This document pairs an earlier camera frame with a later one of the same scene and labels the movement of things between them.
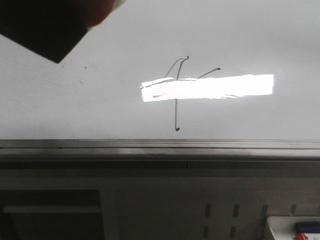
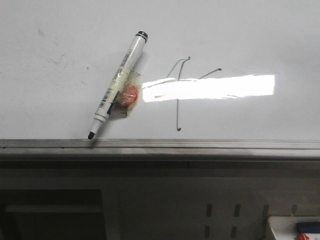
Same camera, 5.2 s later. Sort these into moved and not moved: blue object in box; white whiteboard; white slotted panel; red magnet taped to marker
Moved: red magnet taped to marker
Not moved: white whiteboard; blue object in box; white slotted panel
